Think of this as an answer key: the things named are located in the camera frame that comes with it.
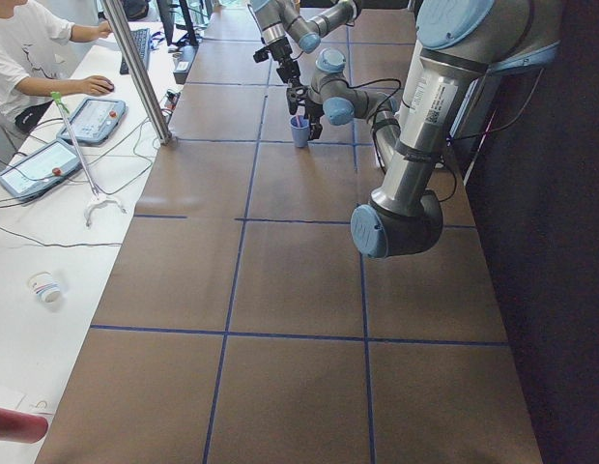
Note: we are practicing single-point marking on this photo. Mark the black keyboard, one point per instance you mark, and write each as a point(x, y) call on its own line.
point(141, 39)

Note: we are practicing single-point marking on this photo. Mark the black power adapter box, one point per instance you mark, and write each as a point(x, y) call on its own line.
point(183, 60)

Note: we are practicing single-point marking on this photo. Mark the white paper cup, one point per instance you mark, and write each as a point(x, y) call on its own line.
point(46, 287)

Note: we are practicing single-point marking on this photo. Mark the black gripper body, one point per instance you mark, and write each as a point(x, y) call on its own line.
point(281, 50)
point(313, 110)

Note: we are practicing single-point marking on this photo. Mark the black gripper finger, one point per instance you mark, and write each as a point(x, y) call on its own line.
point(315, 129)
point(295, 87)

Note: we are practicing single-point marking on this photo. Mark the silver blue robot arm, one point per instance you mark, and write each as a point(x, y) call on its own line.
point(457, 43)
point(299, 19)

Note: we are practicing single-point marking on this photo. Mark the teach pendant tablet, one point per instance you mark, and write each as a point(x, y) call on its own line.
point(41, 171)
point(95, 119)

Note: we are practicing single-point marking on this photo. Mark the blue ribbed plastic cup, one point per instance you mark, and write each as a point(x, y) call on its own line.
point(300, 136)

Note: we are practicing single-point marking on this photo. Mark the near teach pendant tablet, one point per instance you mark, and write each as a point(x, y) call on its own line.
point(41, 171)

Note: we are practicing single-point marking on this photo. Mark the red fire extinguisher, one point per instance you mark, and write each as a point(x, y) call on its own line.
point(21, 427)

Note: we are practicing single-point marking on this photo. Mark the grabber reaching tool stick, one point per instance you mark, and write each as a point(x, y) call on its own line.
point(99, 199)

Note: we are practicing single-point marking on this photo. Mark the black computer mouse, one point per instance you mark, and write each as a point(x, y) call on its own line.
point(106, 87)

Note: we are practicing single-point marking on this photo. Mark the person in white shirt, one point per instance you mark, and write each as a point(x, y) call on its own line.
point(28, 67)

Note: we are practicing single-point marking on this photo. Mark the far teach pendant tablet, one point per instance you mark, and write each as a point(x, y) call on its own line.
point(95, 119)

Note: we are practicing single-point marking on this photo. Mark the aluminium frame post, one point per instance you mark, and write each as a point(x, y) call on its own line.
point(115, 14)

